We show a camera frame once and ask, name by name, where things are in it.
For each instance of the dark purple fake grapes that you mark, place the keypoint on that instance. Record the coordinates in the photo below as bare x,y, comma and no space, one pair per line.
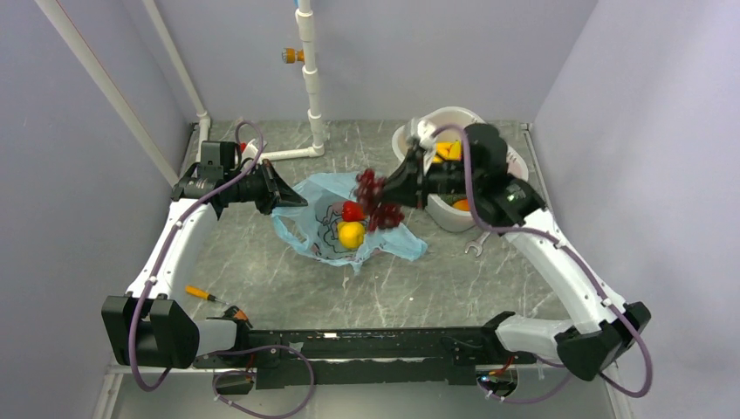
368,194

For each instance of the light blue plastic bag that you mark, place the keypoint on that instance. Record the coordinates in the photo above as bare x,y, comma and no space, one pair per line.
313,231

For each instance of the yellow fake banana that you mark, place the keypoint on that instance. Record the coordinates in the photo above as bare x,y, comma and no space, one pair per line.
448,151

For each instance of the silver open-end wrench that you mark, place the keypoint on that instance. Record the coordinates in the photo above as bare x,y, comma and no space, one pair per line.
475,246

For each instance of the orange handled screwdriver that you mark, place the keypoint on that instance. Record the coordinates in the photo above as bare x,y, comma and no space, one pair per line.
204,295

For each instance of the white plastic basket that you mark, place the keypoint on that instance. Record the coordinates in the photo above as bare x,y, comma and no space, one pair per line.
448,218

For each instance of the white PVC pipe frame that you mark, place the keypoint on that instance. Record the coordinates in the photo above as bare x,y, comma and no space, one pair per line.
229,48

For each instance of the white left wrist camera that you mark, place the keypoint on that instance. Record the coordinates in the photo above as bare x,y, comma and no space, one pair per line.
248,151

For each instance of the red fake strawberry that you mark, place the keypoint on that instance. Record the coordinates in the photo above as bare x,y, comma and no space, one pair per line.
352,212

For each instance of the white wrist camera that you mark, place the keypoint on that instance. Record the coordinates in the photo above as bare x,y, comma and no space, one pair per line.
248,151
420,132

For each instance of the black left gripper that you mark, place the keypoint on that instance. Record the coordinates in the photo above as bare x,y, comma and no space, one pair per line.
277,191

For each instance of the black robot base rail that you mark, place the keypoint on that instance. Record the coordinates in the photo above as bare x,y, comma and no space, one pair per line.
456,355

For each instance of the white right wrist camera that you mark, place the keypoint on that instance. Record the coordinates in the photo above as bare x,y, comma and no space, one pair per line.
420,132

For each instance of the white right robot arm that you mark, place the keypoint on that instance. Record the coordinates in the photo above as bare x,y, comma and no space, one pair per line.
601,325

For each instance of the orange pipe valve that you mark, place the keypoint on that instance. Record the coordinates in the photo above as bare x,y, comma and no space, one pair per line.
293,56

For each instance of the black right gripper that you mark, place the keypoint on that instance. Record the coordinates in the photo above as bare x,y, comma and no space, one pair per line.
407,185

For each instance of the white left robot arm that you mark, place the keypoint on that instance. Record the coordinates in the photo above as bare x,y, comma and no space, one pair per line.
146,325

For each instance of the yellow fake lemon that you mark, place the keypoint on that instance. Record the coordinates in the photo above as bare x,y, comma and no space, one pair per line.
351,235

